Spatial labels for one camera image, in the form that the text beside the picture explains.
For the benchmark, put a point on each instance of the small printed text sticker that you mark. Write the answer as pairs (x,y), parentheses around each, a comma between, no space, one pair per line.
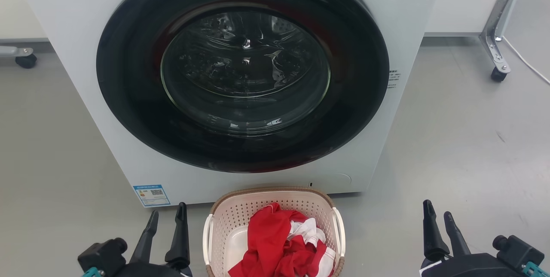
(393,79)

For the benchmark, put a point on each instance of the grey metal frame leg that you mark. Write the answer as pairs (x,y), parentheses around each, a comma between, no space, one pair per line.
(494,32)

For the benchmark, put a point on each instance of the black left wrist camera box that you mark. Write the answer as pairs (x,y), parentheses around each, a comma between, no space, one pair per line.
(103,257)

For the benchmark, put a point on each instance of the white garment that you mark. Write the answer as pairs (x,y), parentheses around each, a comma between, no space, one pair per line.
(308,230)

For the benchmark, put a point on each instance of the black caster wheel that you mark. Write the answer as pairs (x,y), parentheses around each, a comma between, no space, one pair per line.
(499,74)
(26,61)

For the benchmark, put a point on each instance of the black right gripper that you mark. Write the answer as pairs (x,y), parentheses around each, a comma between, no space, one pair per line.
(468,267)

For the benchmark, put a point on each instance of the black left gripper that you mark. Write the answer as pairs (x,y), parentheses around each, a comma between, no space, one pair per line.
(154,271)

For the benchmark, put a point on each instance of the black round washing machine door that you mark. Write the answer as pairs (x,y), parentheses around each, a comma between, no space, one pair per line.
(129,79)

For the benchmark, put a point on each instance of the beige perforated plastic laundry basket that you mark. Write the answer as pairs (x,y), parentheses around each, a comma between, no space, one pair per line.
(234,217)

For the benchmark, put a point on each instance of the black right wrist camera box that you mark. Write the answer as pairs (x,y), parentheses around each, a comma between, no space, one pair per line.
(517,253)

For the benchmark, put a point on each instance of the blue energy label sticker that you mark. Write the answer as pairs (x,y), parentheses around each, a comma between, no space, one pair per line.
(151,195)

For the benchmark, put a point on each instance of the red garment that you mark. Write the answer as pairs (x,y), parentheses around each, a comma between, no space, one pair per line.
(268,242)

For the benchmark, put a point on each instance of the white washing machine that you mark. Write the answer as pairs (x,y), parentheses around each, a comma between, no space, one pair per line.
(77,53)

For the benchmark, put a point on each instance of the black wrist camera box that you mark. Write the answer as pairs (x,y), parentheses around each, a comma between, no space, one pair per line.
(517,253)
(103,257)

